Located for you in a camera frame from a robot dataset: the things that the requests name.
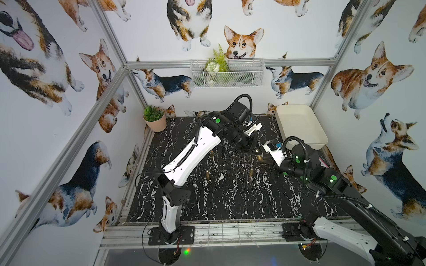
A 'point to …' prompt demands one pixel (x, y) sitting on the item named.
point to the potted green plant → (155, 118)
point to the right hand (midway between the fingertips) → (259, 160)
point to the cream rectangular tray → (300, 121)
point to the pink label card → (323, 163)
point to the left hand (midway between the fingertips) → (262, 151)
